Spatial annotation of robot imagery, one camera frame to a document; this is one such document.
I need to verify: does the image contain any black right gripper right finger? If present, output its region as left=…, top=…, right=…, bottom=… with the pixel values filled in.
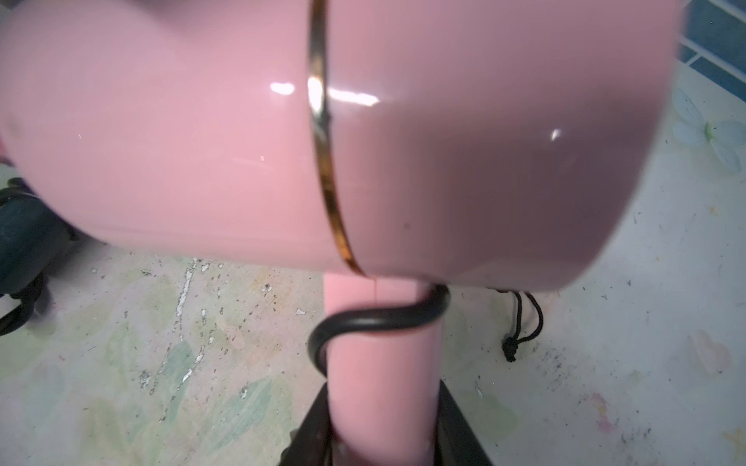
left=436, top=382, right=493, bottom=466

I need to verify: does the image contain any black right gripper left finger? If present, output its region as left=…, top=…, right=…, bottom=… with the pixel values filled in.
left=279, top=384, right=333, bottom=466

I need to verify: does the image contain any black bag drawstring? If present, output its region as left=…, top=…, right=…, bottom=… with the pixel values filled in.
left=495, top=289, right=544, bottom=363

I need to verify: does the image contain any black hair dryer cord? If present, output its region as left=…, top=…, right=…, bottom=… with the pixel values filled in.
left=307, top=283, right=452, bottom=378

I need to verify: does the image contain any pink hair dryer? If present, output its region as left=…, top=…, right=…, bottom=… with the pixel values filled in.
left=1, top=1, right=683, bottom=465

